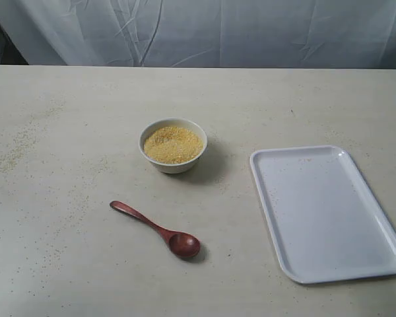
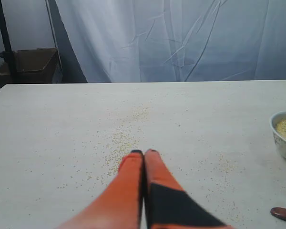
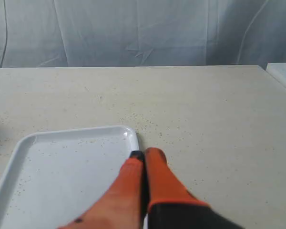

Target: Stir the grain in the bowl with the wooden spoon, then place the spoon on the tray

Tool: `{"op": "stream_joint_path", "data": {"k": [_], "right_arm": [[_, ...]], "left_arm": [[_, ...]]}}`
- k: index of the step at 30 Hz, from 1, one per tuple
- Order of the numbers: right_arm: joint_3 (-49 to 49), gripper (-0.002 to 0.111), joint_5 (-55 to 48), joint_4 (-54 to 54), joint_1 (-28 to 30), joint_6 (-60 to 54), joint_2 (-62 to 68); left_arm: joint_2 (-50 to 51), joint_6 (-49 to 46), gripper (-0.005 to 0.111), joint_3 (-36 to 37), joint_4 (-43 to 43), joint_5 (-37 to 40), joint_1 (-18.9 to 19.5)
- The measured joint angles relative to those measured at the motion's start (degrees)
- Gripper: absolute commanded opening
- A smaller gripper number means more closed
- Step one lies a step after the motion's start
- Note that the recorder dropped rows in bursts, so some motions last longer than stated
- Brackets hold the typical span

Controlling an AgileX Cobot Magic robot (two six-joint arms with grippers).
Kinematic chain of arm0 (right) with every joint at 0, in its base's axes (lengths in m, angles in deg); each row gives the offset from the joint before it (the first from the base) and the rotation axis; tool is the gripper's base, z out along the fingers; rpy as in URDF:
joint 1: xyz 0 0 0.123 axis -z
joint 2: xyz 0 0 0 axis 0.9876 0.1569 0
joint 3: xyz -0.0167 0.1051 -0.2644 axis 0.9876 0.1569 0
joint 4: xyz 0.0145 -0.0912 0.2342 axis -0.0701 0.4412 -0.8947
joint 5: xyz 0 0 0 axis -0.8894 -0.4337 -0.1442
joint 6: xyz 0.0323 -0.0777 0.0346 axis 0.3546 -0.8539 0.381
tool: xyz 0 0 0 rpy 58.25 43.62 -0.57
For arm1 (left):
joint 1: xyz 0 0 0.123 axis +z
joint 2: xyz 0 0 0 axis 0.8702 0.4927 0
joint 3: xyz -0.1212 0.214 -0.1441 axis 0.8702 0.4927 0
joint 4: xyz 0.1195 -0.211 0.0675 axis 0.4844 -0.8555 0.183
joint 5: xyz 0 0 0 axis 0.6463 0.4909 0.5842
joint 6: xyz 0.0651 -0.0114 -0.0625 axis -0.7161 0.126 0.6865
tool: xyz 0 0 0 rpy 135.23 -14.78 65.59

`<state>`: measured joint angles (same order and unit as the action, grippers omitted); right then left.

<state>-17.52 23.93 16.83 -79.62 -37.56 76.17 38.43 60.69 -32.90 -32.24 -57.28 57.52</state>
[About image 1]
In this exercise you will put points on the yellow-tan granular powder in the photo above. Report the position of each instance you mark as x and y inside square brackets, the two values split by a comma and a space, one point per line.
[173, 145]

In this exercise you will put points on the brown wooden spoon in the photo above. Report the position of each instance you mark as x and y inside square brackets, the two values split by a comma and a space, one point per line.
[181, 244]

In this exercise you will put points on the white ceramic bowl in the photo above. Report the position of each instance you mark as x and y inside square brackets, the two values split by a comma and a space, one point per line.
[178, 122]

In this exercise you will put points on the white backdrop curtain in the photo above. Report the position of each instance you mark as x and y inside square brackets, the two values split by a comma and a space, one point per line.
[246, 34]

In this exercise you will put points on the white plastic tray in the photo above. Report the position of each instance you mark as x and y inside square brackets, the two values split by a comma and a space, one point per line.
[325, 223]

